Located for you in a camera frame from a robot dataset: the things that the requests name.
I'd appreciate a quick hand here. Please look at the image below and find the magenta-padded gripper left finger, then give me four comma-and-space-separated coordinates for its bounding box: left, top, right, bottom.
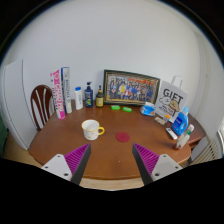
41, 143, 92, 186

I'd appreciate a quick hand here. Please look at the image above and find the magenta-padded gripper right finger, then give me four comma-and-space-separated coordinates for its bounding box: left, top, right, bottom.
131, 143, 184, 186

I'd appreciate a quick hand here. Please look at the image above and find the clear green-labelled drink bottle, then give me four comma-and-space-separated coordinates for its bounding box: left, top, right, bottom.
173, 123, 195, 150

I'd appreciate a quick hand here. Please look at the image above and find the white remote control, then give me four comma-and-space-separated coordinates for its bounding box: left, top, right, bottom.
165, 127, 179, 141

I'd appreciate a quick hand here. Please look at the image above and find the blue detergent jug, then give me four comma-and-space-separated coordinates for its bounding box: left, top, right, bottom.
171, 106, 190, 137

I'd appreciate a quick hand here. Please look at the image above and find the white radiator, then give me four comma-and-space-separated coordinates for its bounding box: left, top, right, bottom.
191, 138, 223, 166

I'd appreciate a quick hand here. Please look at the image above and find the small snack packet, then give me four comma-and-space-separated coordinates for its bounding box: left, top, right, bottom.
153, 115, 168, 126

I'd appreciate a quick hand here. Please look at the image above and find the flat round red coaster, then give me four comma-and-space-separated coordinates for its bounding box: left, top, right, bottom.
115, 131, 131, 143

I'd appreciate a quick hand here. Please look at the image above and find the blue tissue pack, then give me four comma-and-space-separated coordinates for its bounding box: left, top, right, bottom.
139, 101, 156, 117

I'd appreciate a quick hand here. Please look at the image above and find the white paper gift bag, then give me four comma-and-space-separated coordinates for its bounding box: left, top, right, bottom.
154, 75, 189, 124

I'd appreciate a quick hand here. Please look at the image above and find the white bottle with blue cap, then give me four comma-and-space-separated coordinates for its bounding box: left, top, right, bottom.
74, 86, 84, 111

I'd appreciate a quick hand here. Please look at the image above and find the pink and white tube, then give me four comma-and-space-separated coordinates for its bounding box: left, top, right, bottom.
49, 68, 67, 120

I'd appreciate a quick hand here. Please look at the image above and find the dark wooden chair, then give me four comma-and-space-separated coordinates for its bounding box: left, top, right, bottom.
30, 84, 56, 132

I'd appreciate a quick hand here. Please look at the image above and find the dark blue pump bottle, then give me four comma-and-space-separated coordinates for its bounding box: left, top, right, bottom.
84, 81, 94, 109

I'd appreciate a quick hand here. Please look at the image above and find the white door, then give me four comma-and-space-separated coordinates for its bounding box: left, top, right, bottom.
1, 59, 38, 151

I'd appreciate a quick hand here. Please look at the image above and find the dark yellow-labelled pump bottle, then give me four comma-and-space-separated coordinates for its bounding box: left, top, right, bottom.
95, 85, 105, 108

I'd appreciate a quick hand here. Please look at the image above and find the framed group photo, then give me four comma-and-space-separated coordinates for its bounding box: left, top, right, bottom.
102, 69, 161, 107

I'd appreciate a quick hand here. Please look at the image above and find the white mug with yellow handle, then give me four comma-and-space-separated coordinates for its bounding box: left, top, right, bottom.
81, 119, 106, 141

